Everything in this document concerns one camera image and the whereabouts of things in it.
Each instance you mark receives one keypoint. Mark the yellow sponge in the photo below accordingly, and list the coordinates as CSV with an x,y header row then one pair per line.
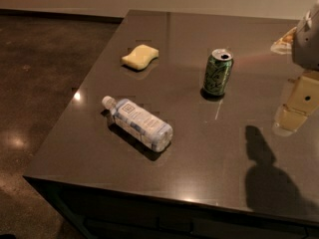
x,y
140,57

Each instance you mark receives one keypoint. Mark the dark table cabinet base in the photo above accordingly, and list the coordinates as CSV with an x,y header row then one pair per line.
x,y
105,214

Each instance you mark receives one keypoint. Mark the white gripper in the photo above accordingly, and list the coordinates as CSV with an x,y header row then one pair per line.
x,y
307,44

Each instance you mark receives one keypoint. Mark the clear plastic water bottle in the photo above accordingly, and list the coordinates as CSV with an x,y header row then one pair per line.
x,y
151,131

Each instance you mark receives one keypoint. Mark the green soda can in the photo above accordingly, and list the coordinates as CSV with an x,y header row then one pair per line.
x,y
217,72

